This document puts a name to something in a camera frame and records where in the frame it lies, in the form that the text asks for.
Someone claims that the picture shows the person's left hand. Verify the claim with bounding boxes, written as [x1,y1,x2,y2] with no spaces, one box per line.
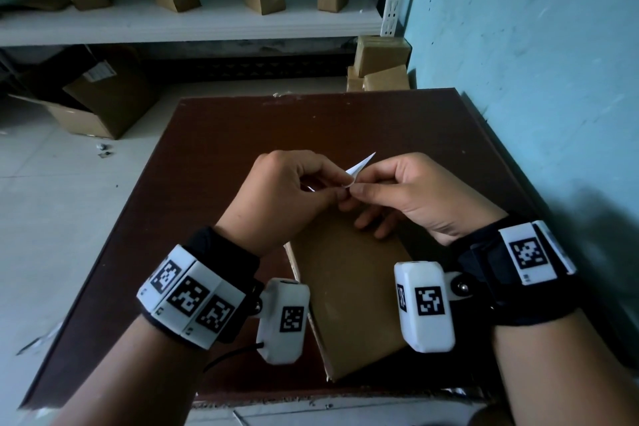
[213,149,357,258]

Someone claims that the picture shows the person's right hand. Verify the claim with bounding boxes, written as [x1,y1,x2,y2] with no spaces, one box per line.
[338,151,510,248]

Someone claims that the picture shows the white shipping label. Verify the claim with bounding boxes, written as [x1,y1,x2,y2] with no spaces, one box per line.
[305,151,377,192]

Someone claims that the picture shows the brown cardboard box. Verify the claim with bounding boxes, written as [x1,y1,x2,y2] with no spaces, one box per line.
[283,206,415,383]

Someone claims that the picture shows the person's right forearm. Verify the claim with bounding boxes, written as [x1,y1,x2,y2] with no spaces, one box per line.
[491,308,639,426]

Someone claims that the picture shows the person's left forearm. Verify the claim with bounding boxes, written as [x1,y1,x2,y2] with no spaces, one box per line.
[49,316,210,426]

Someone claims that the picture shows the large open cardboard carton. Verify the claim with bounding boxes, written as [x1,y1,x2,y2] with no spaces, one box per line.
[7,46,160,140]

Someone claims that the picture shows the white marker cube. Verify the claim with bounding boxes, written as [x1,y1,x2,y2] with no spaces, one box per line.
[393,260,475,354]

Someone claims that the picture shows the black left wristband, marker tiles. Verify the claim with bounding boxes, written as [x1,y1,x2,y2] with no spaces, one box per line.
[136,226,266,351]

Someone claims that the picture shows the white paper scrap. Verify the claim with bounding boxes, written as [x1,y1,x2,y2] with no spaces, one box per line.
[15,323,63,357]

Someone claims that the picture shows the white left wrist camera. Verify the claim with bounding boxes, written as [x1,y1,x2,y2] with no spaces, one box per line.
[249,277,312,365]

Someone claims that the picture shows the black camera cable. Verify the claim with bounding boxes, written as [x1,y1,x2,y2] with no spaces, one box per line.
[202,340,266,374]

